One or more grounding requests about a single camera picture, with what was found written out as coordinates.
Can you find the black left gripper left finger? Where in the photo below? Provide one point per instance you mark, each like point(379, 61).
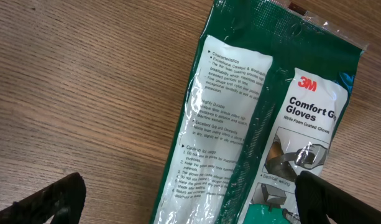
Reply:
point(61, 202)

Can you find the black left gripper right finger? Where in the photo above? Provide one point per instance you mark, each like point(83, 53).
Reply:
point(318, 202)

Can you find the green foil packet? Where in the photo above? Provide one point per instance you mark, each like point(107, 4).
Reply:
point(269, 85)

